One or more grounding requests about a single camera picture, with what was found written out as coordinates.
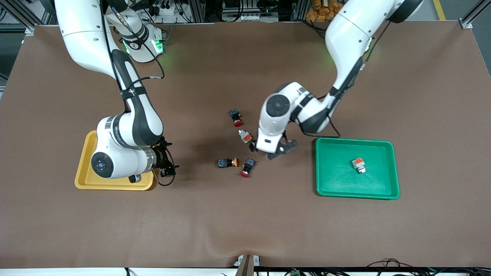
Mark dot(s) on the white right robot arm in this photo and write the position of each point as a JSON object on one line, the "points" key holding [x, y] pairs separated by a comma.
{"points": [[126, 130]]}

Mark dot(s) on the yellow plastic tray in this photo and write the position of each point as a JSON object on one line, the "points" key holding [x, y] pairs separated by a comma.
{"points": [[84, 172]]}

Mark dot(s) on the aluminium frame profile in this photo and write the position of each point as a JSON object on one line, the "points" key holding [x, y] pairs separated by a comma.
{"points": [[473, 15], [11, 13]]}

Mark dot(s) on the pile of orange packets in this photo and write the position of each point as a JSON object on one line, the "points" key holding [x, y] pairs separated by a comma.
{"points": [[318, 9]]}

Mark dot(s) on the white power strip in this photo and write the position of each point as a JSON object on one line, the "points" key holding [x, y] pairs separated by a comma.
{"points": [[165, 9]]}

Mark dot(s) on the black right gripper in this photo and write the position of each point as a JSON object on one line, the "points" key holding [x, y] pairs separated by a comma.
{"points": [[162, 158]]}

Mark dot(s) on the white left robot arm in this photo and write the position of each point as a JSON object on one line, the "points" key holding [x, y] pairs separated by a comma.
{"points": [[345, 34]]}

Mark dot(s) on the green pushbutton white orange body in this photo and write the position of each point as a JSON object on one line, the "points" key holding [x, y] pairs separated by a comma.
{"points": [[244, 135], [358, 164]]}

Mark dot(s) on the red pushbutton black body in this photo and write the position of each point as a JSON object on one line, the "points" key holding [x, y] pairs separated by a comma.
{"points": [[234, 114], [249, 165]]}

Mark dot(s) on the green plastic tray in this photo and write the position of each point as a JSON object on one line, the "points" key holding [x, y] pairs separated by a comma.
{"points": [[337, 184]]}

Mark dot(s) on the yellow pushbutton black body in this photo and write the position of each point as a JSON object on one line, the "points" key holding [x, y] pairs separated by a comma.
{"points": [[224, 163]]}

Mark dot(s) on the brown camera mount post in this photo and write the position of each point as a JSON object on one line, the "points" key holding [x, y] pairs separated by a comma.
{"points": [[247, 265]]}

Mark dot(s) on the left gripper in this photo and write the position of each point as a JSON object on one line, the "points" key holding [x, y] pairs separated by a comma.
{"points": [[252, 145]]}

